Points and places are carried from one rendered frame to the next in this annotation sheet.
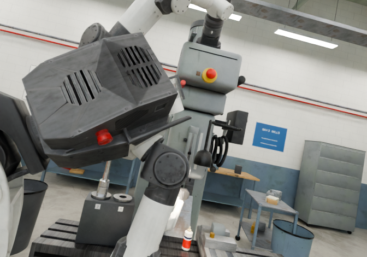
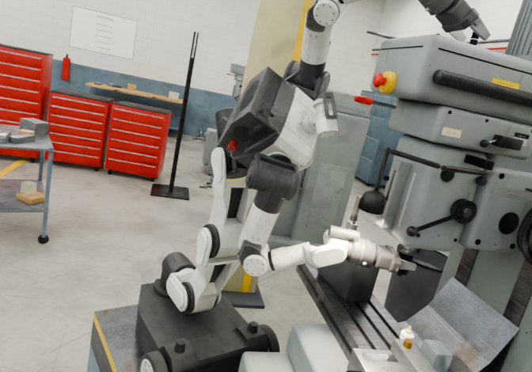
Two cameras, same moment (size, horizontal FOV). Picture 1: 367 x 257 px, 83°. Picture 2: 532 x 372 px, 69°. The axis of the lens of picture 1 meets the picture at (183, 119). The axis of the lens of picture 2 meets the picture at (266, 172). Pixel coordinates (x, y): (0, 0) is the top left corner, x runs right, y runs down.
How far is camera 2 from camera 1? 1.19 m
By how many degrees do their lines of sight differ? 81
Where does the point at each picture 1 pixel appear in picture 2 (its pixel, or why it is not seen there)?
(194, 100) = (404, 121)
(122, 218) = (347, 267)
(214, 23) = not seen: outside the picture
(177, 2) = (319, 17)
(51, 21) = not seen: outside the picture
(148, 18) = (309, 43)
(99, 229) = (332, 269)
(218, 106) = (427, 127)
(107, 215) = not seen: hidden behind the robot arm
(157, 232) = (248, 225)
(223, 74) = (404, 75)
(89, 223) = not seen: hidden behind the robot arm
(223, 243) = (408, 362)
